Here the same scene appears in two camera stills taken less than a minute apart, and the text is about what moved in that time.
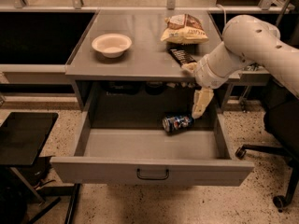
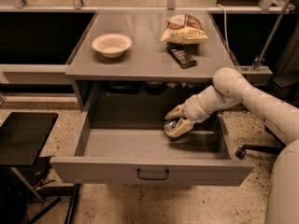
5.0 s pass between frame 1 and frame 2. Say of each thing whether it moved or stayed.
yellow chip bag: stayed
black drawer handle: stayed
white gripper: moved
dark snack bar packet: stayed
